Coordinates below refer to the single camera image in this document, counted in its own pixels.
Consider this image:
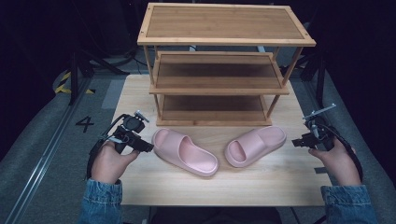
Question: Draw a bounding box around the pink slide slipper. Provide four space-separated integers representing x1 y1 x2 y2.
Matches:
151 128 219 178
223 125 288 169

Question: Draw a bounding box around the wooden three-tier shoe rack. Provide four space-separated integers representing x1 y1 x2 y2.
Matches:
136 2 318 127

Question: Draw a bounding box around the yellow black hazard tape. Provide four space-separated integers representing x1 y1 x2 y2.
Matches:
54 72 96 95

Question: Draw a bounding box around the black metal stand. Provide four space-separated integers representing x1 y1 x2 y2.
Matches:
68 49 130 106
300 55 328 108

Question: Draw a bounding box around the person's left hand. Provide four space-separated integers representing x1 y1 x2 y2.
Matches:
91 140 140 185

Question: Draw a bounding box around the person's right hand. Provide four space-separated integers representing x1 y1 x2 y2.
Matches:
307 136 362 188

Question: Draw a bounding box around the black cable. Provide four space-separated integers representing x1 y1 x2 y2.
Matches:
85 113 129 181
323 123 364 183

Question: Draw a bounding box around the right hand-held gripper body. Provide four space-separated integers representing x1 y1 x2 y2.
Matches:
302 103 337 152

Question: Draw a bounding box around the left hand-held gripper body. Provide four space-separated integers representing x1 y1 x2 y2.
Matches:
101 109 150 155

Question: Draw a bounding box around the metal floor rail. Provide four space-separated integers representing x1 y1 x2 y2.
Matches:
3 77 94 224

